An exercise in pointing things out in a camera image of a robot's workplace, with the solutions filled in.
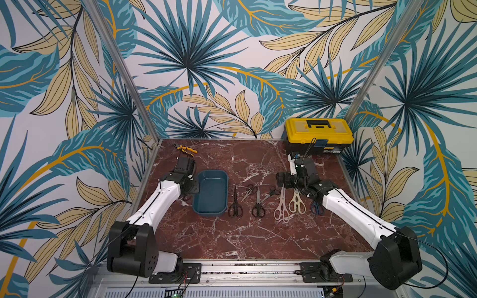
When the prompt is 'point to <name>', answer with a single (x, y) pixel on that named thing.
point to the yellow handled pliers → (186, 149)
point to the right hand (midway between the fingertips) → (286, 173)
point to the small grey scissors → (249, 189)
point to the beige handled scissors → (281, 211)
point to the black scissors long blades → (259, 210)
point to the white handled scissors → (297, 201)
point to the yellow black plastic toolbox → (318, 136)
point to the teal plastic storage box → (212, 200)
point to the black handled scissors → (235, 210)
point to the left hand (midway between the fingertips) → (192, 186)
